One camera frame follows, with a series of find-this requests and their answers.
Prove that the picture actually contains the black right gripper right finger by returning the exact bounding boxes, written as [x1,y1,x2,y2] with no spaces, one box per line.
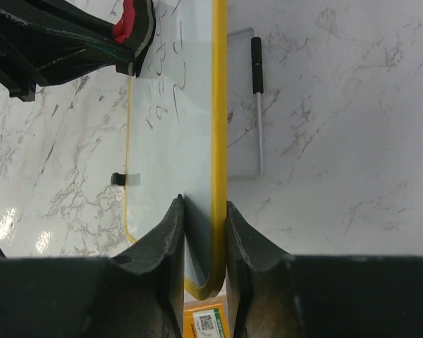
[226,203,423,337]

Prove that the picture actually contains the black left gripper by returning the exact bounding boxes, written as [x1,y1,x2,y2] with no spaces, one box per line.
[0,0,135,103]

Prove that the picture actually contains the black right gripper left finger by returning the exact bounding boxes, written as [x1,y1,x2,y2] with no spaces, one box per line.
[0,196,185,337]

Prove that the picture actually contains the red bone-shaped eraser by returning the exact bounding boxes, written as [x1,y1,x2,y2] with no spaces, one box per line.
[111,0,157,77]

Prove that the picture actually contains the yellow framed small whiteboard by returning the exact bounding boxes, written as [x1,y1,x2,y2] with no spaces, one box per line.
[124,0,228,300]

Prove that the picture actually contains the orange printed packet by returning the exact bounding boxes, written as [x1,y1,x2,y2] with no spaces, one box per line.
[183,296,231,338]

